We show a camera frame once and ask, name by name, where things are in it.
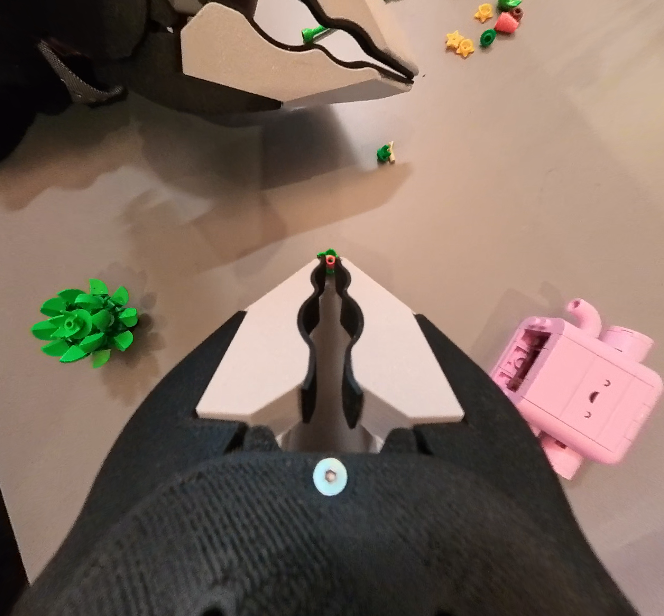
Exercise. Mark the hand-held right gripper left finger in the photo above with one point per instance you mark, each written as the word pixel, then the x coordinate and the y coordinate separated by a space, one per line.
pixel 249 367

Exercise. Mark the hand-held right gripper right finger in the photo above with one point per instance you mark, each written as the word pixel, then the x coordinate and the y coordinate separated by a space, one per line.
pixel 404 367

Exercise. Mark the green leaf pink flower piece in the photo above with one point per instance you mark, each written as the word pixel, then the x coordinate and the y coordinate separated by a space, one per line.
pixel 329 257

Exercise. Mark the green toy stem piece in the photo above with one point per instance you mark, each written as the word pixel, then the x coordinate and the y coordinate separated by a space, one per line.
pixel 314 33

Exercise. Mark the yellow star toy piece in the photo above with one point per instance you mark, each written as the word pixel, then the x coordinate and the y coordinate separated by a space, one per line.
pixel 484 13
pixel 466 48
pixel 454 39

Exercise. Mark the green and tan toy piece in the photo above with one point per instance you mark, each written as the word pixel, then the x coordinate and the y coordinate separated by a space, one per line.
pixel 385 153

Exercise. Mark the pink cone toy piece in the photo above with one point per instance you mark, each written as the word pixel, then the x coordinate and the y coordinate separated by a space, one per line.
pixel 506 23

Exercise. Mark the green leafy toy plant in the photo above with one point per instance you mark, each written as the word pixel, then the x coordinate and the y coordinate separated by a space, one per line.
pixel 78 323

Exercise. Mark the small brown toy stud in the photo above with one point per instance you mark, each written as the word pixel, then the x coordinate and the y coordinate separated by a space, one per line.
pixel 516 13

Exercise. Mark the pink toy brick toaster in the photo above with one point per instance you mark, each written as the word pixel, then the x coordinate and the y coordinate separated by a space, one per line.
pixel 586 388

